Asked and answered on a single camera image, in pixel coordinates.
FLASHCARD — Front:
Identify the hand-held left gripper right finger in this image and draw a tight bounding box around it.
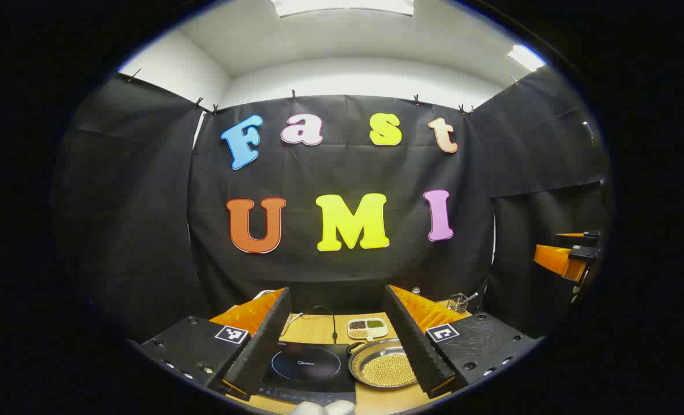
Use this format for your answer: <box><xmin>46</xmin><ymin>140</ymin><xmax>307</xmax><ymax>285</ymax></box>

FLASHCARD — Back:
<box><xmin>384</xmin><ymin>284</ymin><xmax>544</xmax><ymax>399</ymax></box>

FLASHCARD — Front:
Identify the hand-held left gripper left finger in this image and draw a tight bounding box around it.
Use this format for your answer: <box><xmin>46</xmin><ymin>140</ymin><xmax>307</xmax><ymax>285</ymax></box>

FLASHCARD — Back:
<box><xmin>129</xmin><ymin>286</ymin><xmax>292</xmax><ymax>401</ymax></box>

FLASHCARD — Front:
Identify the black induction cooktop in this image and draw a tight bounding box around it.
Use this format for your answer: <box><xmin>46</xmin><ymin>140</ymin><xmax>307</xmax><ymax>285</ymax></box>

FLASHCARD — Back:
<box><xmin>249</xmin><ymin>340</ymin><xmax>357</xmax><ymax>405</ymax></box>

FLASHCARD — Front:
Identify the stainless steel pot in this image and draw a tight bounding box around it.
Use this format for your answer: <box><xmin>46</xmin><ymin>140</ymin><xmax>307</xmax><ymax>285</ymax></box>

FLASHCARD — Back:
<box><xmin>347</xmin><ymin>338</ymin><xmax>420</xmax><ymax>390</ymax></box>

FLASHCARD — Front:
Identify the pile of soybeans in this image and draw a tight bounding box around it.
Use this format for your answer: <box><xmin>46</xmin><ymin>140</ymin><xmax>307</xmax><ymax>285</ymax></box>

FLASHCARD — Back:
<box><xmin>358</xmin><ymin>353</ymin><xmax>418</xmax><ymax>388</ymax></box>

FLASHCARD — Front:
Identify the white divided bean dish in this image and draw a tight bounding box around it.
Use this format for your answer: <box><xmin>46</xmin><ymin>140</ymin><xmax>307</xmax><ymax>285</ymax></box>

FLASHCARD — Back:
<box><xmin>347</xmin><ymin>318</ymin><xmax>390</xmax><ymax>342</ymax></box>

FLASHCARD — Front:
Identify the ceiling light panel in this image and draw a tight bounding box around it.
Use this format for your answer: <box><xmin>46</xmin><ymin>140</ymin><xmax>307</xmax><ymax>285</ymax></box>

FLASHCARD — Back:
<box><xmin>508</xmin><ymin>44</ymin><xmax>546</xmax><ymax>72</ymax></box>
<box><xmin>272</xmin><ymin>0</ymin><xmax>415</xmax><ymax>17</ymax></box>

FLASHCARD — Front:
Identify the white toaster cable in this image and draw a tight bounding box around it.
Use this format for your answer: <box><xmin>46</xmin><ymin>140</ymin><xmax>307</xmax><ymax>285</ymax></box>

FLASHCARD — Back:
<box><xmin>280</xmin><ymin>312</ymin><xmax>305</xmax><ymax>337</ymax></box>

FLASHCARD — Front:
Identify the black power cable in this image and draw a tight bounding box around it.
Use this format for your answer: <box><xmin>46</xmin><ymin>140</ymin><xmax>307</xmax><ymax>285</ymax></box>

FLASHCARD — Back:
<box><xmin>305</xmin><ymin>305</ymin><xmax>338</xmax><ymax>345</ymax></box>

